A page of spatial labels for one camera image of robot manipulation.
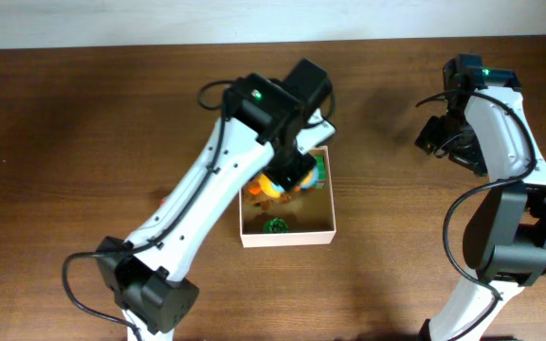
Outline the green ridged ball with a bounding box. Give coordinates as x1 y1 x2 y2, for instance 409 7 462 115
264 218 288 234

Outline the orange duck toy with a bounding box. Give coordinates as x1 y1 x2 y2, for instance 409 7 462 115
246 170 319 199

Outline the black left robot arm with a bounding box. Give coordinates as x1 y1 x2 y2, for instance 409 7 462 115
97 60 335 340

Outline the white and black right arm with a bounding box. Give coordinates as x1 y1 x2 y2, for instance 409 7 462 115
415 54 546 340

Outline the colourful puzzle cube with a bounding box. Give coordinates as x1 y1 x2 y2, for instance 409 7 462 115
313 155 327 189

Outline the brown plush toy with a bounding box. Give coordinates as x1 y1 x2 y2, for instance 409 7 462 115
242 187 299 211

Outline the pink cardboard box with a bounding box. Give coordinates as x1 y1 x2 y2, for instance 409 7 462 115
239 146 337 248

